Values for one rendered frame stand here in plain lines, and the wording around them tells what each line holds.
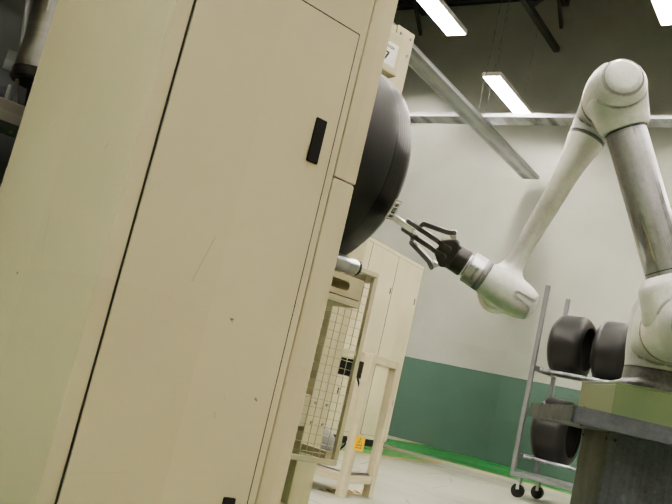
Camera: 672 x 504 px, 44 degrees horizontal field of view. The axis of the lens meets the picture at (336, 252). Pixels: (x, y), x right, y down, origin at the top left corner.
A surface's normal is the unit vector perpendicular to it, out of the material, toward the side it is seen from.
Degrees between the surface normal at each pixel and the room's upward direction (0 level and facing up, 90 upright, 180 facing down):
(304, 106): 90
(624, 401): 90
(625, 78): 86
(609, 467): 90
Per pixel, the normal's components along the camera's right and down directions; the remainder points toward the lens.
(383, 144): 0.65, -0.03
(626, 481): -0.04, -0.17
